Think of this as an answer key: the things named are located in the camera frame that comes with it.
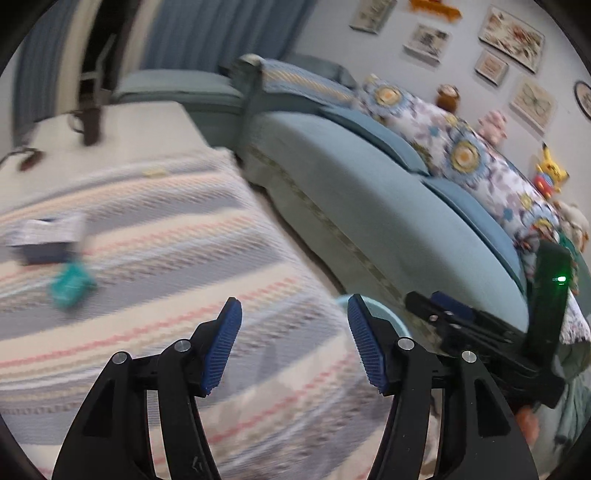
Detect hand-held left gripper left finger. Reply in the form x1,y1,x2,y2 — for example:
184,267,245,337
52,296,243,480

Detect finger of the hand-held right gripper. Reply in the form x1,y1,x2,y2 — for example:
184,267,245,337
431,291,477,321
405,292,477,354

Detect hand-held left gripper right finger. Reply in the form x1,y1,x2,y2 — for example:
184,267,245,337
346,294,540,480

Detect teal plastic basket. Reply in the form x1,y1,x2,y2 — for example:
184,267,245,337
335,295,411,340

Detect person's right hand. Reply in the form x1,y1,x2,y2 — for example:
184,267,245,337
514,405,542,452

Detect beige plush toy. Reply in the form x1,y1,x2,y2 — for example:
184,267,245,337
554,200,586,252

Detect blue cushion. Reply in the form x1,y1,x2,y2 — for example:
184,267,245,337
318,106,430,176
422,175,527,282
295,53,356,88

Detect floral pillow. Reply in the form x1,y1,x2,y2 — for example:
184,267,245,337
501,185,561,252
434,115,532,208
358,74,458,139

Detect striped woven tablecloth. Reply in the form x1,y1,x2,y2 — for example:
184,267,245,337
0,148,402,480

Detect yellow plush toy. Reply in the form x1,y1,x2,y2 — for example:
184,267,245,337
536,143,570,195

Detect blue fabric sofa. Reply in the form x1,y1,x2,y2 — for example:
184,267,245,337
113,53,591,462

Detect teal snack packet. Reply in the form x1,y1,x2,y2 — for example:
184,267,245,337
50,262,97,310

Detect pink pig plush toy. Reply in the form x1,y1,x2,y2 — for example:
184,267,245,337
478,110,509,141

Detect grey white medicine box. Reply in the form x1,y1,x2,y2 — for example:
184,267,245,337
4,213,88,265

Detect brown jar toy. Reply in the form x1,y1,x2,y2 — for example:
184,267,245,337
436,84,461,114

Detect light framed butterfly picture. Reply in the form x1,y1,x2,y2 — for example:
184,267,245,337
509,76,555,134

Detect white coffee table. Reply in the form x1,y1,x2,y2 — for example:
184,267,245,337
0,100,222,195

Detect patterned sofa armrest cover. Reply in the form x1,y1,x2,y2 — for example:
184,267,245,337
259,58,358,109

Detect brown phone stand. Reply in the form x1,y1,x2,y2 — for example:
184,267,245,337
0,148,44,172

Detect framed flower picture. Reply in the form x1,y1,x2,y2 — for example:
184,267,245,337
478,6,546,75

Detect blue curtain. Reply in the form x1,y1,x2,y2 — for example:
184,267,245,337
14,0,81,139
143,0,319,75

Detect round dark wall clock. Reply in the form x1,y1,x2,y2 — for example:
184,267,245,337
574,80,591,118

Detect small brown picture frame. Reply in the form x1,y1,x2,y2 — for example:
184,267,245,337
475,48,509,87

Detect white printed wall plaque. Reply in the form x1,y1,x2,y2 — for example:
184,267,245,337
404,23,451,63

